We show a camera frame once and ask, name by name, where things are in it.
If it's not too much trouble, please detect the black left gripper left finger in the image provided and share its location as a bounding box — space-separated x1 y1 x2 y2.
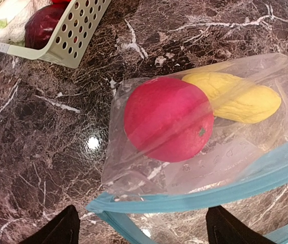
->
20 205 80 244

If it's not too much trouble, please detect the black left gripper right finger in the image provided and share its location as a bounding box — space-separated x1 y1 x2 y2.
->
206 205 274 244

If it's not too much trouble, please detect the large clear zip bag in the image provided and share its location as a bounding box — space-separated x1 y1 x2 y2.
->
87 53 288 243

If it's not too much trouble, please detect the red apple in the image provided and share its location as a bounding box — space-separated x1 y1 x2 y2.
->
124 77 214 163

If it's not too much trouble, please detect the yellow wrinkled banana-like fruit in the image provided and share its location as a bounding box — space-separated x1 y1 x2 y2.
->
182 72 281 124

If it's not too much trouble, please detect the green perforated plastic basket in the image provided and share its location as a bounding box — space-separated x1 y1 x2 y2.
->
0 0 110 69

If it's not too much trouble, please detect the dark purple fruit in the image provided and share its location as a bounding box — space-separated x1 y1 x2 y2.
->
24 2 68 50

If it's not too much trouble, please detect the white cabbage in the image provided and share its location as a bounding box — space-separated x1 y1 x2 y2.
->
0 0 51 44

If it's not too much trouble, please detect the red bell pepper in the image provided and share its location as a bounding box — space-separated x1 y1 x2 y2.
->
51 0 71 4

